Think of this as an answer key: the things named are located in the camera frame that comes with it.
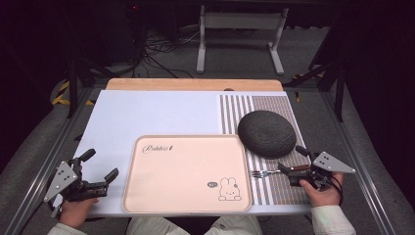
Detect yellow and black floor tape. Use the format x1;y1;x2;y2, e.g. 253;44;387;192
51;79;96;107

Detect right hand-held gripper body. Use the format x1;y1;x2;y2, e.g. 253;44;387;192
288;150;357;192

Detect black metal stand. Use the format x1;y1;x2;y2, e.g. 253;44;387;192
282;57;347;123
66;57;120;119

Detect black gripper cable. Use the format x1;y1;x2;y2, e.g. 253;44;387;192
328;175;346;207

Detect pink tray with rabbit print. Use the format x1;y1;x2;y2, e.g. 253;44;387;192
121;133;254;214

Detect white metal stand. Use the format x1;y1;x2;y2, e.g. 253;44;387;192
195;4;290;76

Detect dark round plate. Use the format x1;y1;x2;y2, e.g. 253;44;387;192
237;110;298;161

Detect aluminium rail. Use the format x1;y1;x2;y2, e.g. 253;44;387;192
320;90;398;235
2;87;96;235

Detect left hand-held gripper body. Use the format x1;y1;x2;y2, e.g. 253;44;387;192
43;157;111;218

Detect person's right hand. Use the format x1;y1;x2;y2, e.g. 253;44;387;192
300;172;346;209

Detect fork with wooden handle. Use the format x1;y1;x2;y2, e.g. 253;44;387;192
250;164;311;179

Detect white table sheet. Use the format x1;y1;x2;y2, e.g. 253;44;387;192
72;89;312;218

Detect black floor cables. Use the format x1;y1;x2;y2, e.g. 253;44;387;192
138;27;200;79

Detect person's left hand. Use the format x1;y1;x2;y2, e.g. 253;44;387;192
58;197;99;230

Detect person's legs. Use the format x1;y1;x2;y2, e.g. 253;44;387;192
124;214;264;235

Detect dark equipment with red light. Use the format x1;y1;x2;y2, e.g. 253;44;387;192
106;0;146;65

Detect striped woven placemat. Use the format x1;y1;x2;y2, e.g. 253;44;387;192
217;94;311;207

